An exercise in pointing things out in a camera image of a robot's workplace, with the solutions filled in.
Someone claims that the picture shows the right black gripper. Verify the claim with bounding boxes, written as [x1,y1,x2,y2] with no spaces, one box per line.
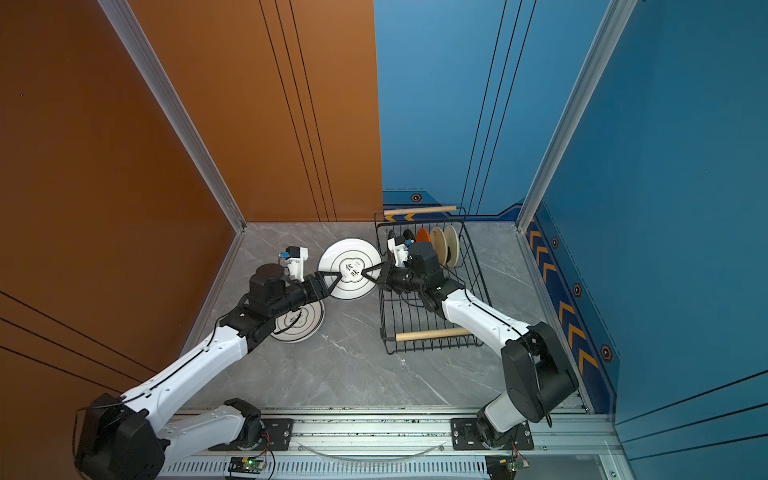
[362,261,427,295]

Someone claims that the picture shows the right green circuit board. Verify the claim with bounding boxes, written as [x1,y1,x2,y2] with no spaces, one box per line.
[485,456,530,480]

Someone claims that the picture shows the near wooden rack handle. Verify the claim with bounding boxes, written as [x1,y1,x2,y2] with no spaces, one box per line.
[395,328,471,342]

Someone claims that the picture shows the cream small plate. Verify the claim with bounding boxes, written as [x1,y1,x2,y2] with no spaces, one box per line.
[443,224,460,269]

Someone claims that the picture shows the beige small plate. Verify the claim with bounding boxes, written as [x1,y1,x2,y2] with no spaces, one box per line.
[430,227,449,266]

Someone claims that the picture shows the black wire dish rack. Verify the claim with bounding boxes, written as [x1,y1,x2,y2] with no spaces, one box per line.
[374,209,490,355]

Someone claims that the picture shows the aluminium front rail frame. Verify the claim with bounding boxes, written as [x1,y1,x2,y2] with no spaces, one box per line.
[159,408,634,479]

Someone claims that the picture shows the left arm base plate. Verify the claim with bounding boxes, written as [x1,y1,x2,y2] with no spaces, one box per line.
[208,418,294,452]

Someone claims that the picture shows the orange small plate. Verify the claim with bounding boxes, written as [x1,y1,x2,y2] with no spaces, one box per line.
[415,228,432,244]

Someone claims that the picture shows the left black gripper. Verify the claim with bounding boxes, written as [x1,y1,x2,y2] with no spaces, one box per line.
[268,270,342,323]

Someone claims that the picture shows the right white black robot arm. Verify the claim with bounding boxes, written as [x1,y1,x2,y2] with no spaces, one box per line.
[362,242,579,449]

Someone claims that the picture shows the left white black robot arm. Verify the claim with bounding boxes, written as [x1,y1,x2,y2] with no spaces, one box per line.
[73,263,342,479]

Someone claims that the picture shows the left green circuit board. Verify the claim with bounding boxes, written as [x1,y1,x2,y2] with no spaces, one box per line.
[227,457,269,478]

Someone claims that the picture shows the green circuit board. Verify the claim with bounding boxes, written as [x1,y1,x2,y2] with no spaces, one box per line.
[227,457,269,478]
[485,456,530,480]

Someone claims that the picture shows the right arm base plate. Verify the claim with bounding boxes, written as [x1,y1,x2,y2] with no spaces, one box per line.
[450,418,535,451]

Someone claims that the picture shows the far wooden rack handle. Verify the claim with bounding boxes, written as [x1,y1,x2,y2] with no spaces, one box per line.
[383,206,458,216]

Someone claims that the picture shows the wooden rack handle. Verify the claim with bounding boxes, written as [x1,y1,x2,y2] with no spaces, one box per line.
[395,328,471,342]
[383,206,458,216]

